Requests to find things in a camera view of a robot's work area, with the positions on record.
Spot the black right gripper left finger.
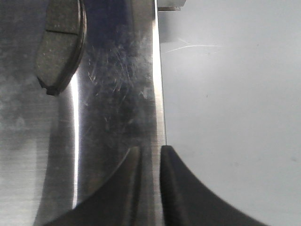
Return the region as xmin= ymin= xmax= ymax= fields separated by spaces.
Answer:
xmin=42 ymin=146 xmax=142 ymax=226

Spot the brake pad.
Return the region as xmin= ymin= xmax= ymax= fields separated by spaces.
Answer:
xmin=35 ymin=0 xmax=87 ymax=96

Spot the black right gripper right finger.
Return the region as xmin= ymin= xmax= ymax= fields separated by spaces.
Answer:
xmin=160 ymin=145 xmax=263 ymax=226

